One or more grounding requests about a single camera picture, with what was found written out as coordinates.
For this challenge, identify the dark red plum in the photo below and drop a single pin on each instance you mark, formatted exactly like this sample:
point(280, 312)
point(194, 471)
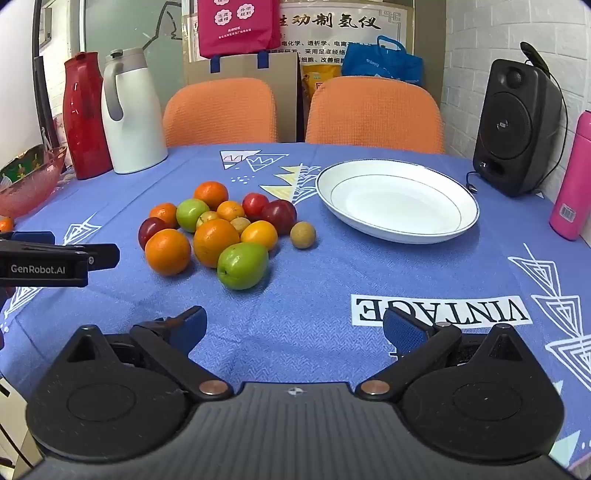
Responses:
point(151, 230)

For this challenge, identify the small green apple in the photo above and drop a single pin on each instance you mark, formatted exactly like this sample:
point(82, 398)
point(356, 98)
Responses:
point(191, 214)

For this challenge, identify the orange chair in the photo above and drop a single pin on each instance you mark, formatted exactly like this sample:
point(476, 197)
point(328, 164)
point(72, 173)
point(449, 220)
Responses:
point(221, 115)
point(374, 115)

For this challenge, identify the yellow sack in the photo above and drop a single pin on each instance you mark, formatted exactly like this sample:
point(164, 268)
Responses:
point(318, 74)

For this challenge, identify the yellow-orange tangerine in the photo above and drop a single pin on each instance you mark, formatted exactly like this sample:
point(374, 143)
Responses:
point(259, 234)

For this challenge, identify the medium orange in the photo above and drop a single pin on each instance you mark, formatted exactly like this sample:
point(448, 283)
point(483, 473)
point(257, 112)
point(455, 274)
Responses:
point(211, 194)

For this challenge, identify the yellow-red apple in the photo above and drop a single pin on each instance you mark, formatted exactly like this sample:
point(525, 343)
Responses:
point(207, 218)

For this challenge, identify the pink glass bowl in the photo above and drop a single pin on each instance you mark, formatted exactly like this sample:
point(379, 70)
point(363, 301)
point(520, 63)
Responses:
point(27, 191)

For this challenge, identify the black microphone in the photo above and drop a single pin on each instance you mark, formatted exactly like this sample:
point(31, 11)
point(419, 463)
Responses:
point(533, 55)

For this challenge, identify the blue printed tablecloth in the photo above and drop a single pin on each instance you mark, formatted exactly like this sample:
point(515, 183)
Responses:
point(300, 286)

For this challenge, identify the magenta fabric bag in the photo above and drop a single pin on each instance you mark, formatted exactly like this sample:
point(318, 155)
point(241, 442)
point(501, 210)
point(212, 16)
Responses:
point(240, 37)

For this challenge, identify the large green apple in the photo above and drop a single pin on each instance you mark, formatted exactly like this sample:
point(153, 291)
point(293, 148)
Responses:
point(242, 265)

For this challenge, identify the white thermos jug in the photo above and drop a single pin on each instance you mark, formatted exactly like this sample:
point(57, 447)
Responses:
point(138, 129)

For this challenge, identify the dark red apple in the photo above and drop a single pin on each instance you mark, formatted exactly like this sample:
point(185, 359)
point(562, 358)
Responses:
point(279, 216)

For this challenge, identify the pink water bottle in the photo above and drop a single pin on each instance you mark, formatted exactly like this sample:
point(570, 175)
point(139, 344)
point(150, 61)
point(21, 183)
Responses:
point(575, 184)

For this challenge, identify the black speaker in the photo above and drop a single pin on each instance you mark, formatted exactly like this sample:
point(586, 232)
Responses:
point(512, 138)

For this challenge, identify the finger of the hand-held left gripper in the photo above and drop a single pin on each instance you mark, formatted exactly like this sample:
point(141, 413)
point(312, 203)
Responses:
point(55, 258)
point(27, 236)

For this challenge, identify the brown longan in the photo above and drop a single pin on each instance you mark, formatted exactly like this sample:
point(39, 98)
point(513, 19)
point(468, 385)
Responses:
point(240, 225)
point(303, 234)

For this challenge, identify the white plate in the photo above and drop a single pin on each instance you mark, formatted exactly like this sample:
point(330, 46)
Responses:
point(397, 203)

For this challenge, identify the wall poster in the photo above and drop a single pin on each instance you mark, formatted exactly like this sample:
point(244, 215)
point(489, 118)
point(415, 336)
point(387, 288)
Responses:
point(341, 44)

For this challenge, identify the white wall switch box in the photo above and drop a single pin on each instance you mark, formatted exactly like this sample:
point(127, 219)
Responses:
point(45, 25)

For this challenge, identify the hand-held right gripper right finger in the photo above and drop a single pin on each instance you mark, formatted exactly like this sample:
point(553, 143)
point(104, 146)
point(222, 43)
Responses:
point(406, 334)

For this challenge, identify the red thermos jug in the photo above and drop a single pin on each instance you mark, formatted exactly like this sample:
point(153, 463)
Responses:
point(85, 129)

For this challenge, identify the blue plastic bag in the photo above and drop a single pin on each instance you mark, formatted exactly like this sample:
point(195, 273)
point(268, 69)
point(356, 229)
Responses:
point(383, 64)

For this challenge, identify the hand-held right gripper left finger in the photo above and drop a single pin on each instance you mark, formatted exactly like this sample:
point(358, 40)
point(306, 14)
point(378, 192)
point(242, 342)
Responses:
point(194, 325)

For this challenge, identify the large orange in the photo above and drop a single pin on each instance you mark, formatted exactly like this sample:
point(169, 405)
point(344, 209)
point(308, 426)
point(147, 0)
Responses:
point(167, 251)
point(216, 242)

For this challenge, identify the bright red plum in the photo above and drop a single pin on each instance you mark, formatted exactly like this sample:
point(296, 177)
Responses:
point(255, 204)

